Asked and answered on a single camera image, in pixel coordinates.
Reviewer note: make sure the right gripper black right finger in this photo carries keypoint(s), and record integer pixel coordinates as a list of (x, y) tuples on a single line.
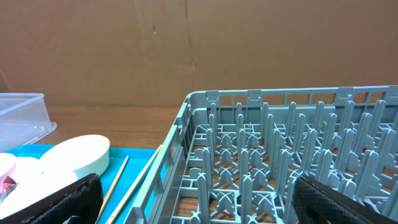
[(315, 202)]

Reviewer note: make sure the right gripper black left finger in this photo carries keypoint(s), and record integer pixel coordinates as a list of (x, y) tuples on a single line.
[(79, 202)]

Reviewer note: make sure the wooden chopstick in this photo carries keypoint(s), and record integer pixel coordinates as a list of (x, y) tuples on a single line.
[(111, 189), (132, 188)]

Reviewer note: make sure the red foil wrapper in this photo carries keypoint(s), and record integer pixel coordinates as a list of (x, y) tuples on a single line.
[(8, 186)]

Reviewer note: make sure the pink bowl with food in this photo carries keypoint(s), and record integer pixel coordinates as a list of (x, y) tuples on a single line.
[(7, 167)]

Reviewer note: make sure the white round bowl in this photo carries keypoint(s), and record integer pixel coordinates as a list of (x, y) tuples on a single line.
[(83, 155)]

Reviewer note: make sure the grey dishwasher rack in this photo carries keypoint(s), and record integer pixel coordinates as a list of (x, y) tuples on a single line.
[(233, 156)]

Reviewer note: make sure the pink plate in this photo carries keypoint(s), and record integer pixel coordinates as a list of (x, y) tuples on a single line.
[(35, 181)]

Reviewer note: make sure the teal plastic tray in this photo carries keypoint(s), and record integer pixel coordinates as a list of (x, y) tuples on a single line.
[(138, 158)]

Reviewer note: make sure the clear plastic bin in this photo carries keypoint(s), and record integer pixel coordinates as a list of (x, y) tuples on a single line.
[(24, 119)]

